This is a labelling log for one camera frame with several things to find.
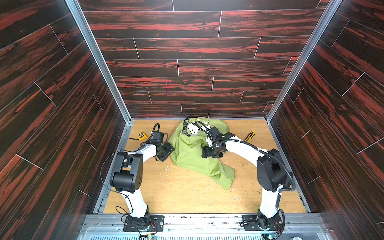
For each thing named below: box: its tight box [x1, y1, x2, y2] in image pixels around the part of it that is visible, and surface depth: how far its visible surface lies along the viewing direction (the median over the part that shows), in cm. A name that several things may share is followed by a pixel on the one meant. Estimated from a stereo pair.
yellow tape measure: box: [129, 132, 148, 141], surface depth 110 cm
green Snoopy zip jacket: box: [170, 117, 235, 191], surface depth 94 cm
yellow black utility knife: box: [244, 131, 256, 143], surface depth 110 cm
